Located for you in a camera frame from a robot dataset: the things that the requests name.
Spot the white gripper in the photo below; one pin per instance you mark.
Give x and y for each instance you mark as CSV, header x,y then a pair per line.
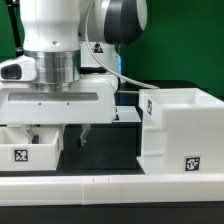
x,y
89,100

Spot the white front drawer tray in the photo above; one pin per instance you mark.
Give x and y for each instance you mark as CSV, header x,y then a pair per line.
x,y
16,154

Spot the white drawer housing box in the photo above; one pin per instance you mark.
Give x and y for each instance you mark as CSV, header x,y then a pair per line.
x,y
182,132

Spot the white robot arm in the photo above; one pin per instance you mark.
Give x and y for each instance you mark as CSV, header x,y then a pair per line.
x,y
53,83

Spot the white marker tag plate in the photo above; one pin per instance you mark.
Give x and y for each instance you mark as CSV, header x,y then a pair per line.
x,y
127,114

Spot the white L-shaped border fence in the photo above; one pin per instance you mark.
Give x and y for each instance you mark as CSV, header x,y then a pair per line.
x,y
110,189

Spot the black camera stand pole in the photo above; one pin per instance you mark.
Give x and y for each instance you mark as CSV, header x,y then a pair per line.
x,y
11,6

